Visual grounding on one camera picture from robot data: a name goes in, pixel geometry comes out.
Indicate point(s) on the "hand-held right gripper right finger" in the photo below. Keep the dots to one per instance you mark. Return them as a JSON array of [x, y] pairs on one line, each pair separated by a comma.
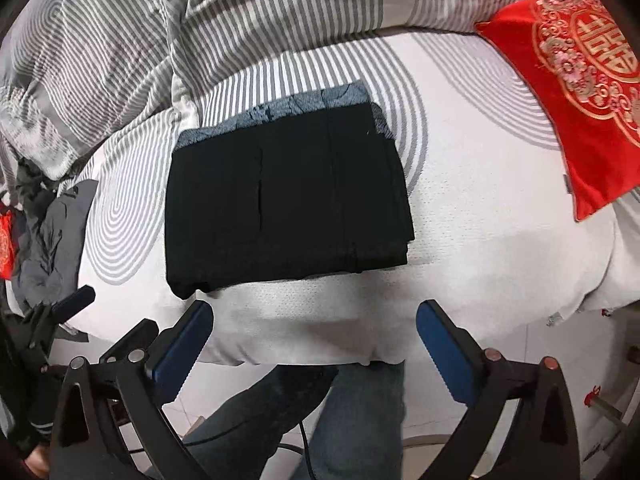
[[445, 355]]

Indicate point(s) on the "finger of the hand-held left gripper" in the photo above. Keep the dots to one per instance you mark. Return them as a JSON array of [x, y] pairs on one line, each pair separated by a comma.
[[75, 302]]

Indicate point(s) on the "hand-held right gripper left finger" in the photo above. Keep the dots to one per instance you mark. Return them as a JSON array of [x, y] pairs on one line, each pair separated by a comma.
[[182, 350]]

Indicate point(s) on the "black pants grey lining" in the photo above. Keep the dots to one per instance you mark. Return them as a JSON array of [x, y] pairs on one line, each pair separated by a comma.
[[285, 210]]

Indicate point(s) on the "grey jacket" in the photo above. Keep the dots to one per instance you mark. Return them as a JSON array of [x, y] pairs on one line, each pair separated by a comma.
[[50, 245]]

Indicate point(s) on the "person's legs in jeans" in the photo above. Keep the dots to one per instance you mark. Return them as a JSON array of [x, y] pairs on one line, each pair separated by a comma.
[[350, 410]]

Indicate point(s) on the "metal rod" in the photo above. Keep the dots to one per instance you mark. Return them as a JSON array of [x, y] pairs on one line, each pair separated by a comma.
[[607, 407]]

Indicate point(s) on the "white grey striped bed sheet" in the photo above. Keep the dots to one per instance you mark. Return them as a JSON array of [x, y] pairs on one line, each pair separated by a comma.
[[475, 185]]

